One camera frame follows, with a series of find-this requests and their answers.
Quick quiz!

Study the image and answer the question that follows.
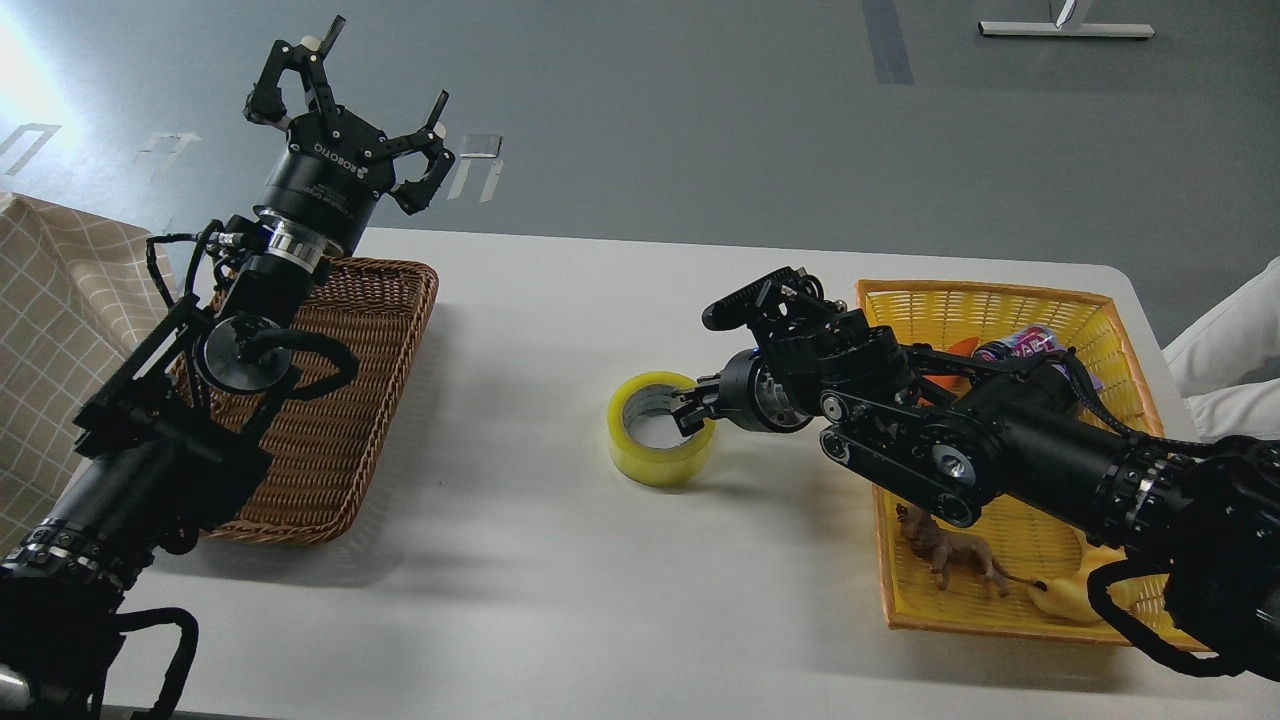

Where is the brown wicker basket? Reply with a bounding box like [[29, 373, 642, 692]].
[[212, 258, 439, 544]]

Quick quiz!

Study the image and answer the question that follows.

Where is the grey metal stand base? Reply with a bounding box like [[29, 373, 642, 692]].
[[977, 1, 1156, 41]]

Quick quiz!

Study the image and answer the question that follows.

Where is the orange toy carrot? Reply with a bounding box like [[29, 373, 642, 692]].
[[922, 336, 980, 392]]

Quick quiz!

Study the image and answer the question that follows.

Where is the small pink black can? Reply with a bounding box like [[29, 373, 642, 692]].
[[972, 324, 1065, 363]]

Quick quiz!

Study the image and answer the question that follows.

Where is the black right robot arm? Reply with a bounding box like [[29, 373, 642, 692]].
[[669, 266, 1279, 680]]

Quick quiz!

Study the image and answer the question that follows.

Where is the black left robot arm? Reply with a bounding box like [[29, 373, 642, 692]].
[[3, 15, 456, 719]]

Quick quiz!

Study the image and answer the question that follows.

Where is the beige checkered cloth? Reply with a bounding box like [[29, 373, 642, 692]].
[[1, 192, 165, 547]]

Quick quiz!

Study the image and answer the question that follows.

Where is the brown toy lion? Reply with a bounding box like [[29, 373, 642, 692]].
[[893, 503, 1011, 597]]

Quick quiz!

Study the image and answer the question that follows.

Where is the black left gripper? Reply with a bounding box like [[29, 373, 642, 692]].
[[243, 14, 457, 259]]

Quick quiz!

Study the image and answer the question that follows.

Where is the yellow toy croissant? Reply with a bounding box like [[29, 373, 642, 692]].
[[1027, 542, 1126, 624]]

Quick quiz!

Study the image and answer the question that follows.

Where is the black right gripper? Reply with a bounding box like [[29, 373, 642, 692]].
[[669, 348, 813, 437]]

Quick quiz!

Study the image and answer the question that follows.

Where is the white clothed person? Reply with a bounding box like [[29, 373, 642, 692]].
[[1162, 258, 1279, 442]]

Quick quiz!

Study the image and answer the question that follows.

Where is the yellow tape roll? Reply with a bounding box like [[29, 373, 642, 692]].
[[605, 372, 716, 489]]

